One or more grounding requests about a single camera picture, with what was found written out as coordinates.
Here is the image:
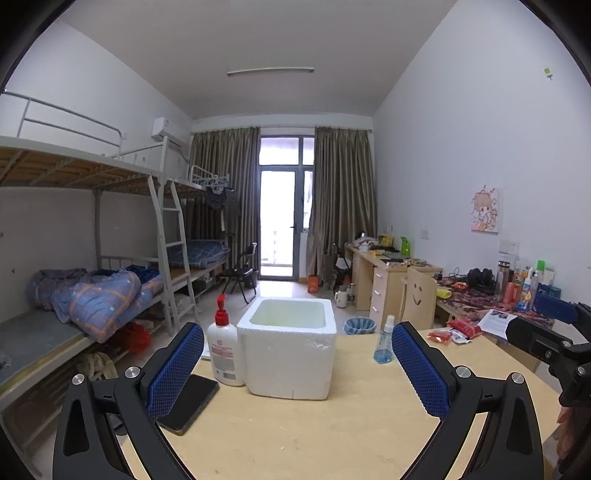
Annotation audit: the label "teal box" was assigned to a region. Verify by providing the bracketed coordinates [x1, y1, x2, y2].
[537, 284, 562, 299]

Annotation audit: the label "white paper sheet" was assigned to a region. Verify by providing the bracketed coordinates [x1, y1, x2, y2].
[478, 309, 517, 340]

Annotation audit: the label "black headphones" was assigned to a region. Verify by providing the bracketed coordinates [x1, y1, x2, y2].
[467, 268, 496, 295]

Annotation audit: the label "red white snack packet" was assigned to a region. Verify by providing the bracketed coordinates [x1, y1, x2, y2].
[448, 318, 483, 345]

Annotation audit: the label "red bag under bed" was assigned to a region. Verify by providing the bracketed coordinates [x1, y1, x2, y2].
[112, 322, 151, 354]

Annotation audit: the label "black smartphone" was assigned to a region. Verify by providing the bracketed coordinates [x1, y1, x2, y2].
[157, 374, 219, 436]

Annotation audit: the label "white remote control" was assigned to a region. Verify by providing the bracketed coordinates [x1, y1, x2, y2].
[200, 343, 211, 361]

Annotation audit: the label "blue plaid quilt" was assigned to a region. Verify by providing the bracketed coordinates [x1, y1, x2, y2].
[26, 265, 163, 343]

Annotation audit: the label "wooden smiley chair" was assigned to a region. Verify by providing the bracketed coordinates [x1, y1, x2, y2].
[401, 267, 438, 330]

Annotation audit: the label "white lotion pump bottle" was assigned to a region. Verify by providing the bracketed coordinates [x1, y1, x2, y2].
[206, 294, 245, 387]

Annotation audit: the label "blue spray bottle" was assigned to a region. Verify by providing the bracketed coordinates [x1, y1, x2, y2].
[373, 315, 396, 364]

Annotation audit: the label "green bottle on desk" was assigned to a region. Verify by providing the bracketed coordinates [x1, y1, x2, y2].
[401, 237, 411, 257]

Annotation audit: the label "metal bunk bed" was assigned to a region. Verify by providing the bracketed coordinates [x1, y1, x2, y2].
[0, 91, 233, 416]

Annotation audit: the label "wooden desk with drawers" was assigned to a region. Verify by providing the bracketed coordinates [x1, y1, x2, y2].
[346, 245, 443, 330]

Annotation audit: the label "blue lined waste bin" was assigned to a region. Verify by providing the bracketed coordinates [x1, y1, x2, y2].
[342, 317, 377, 335]

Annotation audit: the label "white styrofoam box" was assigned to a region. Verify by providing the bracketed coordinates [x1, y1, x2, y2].
[236, 298, 337, 401]

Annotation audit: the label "black folding chair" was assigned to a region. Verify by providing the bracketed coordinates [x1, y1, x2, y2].
[218, 242, 257, 305]

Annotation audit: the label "white kettle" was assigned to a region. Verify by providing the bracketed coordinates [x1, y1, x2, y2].
[335, 285, 349, 309]

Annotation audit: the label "right brown curtain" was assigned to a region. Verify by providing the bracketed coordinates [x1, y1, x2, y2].
[305, 127, 378, 279]

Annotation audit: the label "brown curtain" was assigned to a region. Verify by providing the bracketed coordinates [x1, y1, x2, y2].
[305, 127, 378, 279]
[185, 127, 262, 263]

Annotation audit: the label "orange floor container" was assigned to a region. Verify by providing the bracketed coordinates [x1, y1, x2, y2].
[307, 275, 320, 294]

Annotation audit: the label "left brown curtain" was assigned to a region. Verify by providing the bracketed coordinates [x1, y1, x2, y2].
[185, 127, 262, 263]

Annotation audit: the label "white air conditioner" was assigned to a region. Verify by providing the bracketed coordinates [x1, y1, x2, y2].
[151, 117, 189, 147]

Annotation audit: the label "balcony glass door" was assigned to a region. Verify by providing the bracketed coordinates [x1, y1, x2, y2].
[259, 136, 315, 281]

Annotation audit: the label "ceiling tube light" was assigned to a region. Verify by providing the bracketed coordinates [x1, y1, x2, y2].
[226, 66, 315, 77]

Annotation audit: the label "anime wall picture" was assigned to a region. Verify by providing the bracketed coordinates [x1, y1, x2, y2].
[471, 186, 499, 234]

